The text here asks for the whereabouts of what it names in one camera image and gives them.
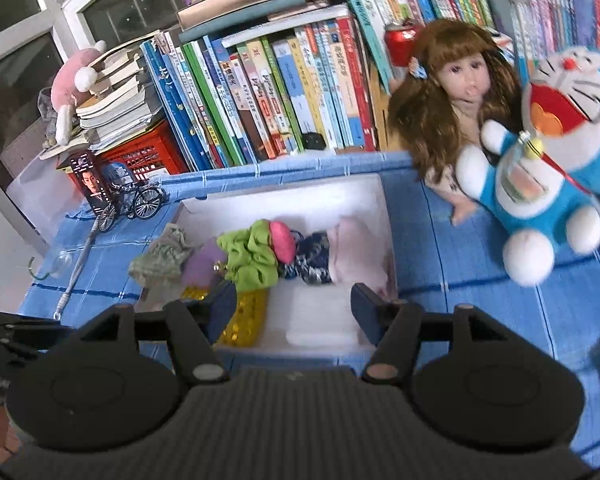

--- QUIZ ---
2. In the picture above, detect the white cardboard box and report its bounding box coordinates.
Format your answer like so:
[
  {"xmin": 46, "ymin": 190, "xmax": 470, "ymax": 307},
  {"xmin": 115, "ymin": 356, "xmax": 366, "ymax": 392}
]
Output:
[{"xmin": 140, "ymin": 172, "xmax": 398, "ymax": 361}]

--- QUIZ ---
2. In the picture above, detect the navy patterned cloth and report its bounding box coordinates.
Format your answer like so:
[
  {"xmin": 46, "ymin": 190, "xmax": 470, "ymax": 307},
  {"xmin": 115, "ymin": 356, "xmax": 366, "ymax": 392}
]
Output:
[{"xmin": 279, "ymin": 230, "xmax": 338, "ymax": 286}]

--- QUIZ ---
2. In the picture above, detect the red soda can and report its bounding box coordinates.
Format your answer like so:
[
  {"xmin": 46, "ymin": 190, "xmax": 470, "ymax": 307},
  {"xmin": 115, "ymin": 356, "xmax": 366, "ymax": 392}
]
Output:
[{"xmin": 384, "ymin": 22, "xmax": 421, "ymax": 67}]

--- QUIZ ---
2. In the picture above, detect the grey-green scrunchie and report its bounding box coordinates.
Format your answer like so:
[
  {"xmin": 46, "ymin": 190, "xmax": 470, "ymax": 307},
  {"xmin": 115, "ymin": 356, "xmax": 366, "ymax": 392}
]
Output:
[{"xmin": 128, "ymin": 224, "xmax": 195, "ymax": 286}]

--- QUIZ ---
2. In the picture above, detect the blue checked cloth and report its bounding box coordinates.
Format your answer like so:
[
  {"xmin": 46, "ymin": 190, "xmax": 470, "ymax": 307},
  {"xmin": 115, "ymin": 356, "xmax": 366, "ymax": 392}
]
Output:
[{"xmin": 20, "ymin": 152, "xmax": 600, "ymax": 466}]

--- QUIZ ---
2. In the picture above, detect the pink plush toy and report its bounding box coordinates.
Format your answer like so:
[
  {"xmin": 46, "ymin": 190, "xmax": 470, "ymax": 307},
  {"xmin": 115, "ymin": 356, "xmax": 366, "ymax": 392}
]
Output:
[{"xmin": 50, "ymin": 40, "xmax": 108, "ymax": 143}]

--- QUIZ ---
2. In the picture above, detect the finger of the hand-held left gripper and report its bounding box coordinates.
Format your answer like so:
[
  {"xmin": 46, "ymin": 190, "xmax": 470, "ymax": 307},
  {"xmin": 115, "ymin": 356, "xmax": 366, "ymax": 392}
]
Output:
[{"xmin": 0, "ymin": 310, "xmax": 76, "ymax": 391}]

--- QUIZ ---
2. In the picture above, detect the purple scrunchie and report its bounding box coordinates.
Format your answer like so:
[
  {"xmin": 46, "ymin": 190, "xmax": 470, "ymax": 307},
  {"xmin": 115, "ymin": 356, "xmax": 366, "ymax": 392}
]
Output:
[{"xmin": 181, "ymin": 237, "xmax": 228, "ymax": 288}]

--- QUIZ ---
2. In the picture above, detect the stack of flat-lying books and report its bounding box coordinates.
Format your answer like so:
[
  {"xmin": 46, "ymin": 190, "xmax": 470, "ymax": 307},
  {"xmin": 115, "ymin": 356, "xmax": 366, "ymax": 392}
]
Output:
[{"xmin": 172, "ymin": 0, "xmax": 351, "ymax": 46}]

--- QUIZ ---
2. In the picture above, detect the pink scrunchie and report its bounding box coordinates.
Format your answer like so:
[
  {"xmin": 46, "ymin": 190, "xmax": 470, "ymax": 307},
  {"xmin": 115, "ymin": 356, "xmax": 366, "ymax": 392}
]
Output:
[{"xmin": 270, "ymin": 220, "xmax": 297, "ymax": 263}]

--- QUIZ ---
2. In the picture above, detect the pale pink cloth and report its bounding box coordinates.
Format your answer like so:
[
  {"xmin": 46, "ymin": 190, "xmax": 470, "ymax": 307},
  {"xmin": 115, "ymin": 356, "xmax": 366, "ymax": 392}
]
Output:
[{"xmin": 327, "ymin": 216, "xmax": 392, "ymax": 286}]

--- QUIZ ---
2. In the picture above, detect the stack of books on crate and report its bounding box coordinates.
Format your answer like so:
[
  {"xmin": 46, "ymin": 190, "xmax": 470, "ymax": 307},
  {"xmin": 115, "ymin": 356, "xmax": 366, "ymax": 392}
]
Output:
[{"xmin": 40, "ymin": 30, "xmax": 167, "ymax": 161}]

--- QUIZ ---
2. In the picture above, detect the green ruffled scrunchie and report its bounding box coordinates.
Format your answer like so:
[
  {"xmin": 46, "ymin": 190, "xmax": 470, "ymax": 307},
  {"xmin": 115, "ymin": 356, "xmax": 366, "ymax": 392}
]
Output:
[{"xmin": 216, "ymin": 220, "xmax": 281, "ymax": 291}]

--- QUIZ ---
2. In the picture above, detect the row of upright books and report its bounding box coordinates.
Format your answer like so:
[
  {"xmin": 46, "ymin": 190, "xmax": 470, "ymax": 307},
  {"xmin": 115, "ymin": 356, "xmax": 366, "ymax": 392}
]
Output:
[{"xmin": 140, "ymin": 15, "xmax": 381, "ymax": 173}]

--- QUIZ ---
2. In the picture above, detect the dark portrait book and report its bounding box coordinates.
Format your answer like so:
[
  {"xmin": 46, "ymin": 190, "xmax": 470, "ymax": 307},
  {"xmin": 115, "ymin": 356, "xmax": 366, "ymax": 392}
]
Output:
[{"xmin": 67, "ymin": 150, "xmax": 118, "ymax": 218}]

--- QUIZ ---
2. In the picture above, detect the yellow sequined bow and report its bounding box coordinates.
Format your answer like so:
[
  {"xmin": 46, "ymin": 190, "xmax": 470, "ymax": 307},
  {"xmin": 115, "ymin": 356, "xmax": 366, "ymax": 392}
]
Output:
[{"xmin": 180, "ymin": 285, "xmax": 270, "ymax": 348}]

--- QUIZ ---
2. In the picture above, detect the white window frame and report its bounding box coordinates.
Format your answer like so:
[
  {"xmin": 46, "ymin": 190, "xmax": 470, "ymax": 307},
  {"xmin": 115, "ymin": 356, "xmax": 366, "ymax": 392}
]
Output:
[{"xmin": 0, "ymin": 0, "xmax": 196, "ymax": 261}]

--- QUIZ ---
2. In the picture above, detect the miniature black bicycle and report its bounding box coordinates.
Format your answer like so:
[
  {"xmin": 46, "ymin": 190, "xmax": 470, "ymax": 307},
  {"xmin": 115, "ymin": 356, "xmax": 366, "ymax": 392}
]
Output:
[{"xmin": 96, "ymin": 184, "xmax": 168, "ymax": 233}]

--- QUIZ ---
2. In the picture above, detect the wooden box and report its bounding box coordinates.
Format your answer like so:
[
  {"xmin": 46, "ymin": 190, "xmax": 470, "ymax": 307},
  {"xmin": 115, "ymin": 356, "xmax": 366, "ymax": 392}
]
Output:
[{"xmin": 367, "ymin": 62, "xmax": 396, "ymax": 152}]

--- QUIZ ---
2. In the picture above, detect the clear suction hook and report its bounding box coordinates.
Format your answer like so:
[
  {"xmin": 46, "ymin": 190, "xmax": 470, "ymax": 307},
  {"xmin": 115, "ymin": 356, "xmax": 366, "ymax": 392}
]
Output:
[{"xmin": 27, "ymin": 252, "xmax": 73, "ymax": 281}]

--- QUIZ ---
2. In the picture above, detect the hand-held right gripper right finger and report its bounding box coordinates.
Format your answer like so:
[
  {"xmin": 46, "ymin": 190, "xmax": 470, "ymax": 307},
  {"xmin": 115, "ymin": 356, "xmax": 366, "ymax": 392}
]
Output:
[{"xmin": 350, "ymin": 282, "xmax": 519, "ymax": 384}]

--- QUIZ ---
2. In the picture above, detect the brown-haired doll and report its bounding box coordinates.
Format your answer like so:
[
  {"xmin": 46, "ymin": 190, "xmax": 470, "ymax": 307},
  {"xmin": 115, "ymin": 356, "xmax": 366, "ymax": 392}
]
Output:
[{"xmin": 387, "ymin": 19, "xmax": 523, "ymax": 226}]

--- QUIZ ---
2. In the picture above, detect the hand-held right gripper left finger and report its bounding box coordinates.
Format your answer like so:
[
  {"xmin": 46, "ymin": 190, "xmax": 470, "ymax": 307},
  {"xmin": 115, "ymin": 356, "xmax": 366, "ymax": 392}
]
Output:
[{"xmin": 76, "ymin": 279, "xmax": 238, "ymax": 386}]

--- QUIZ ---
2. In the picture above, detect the blue cat plush toy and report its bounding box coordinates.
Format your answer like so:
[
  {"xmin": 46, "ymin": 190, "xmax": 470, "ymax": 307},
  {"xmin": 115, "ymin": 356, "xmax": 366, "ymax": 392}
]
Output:
[{"xmin": 455, "ymin": 45, "xmax": 600, "ymax": 288}]

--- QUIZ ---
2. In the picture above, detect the red plastic crate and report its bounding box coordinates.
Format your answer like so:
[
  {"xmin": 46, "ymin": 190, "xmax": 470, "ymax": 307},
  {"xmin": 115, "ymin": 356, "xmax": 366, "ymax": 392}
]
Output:
[{"xmin": 97, "ymin": 120, "xmax": 191, "ymax": 181}]

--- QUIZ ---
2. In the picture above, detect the row of thin books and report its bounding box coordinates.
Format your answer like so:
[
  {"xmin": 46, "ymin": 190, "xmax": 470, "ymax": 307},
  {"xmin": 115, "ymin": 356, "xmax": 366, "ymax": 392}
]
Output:
[{"xmin": 350, "ymin": 0, "xmax": 600, "ymax": 66}]

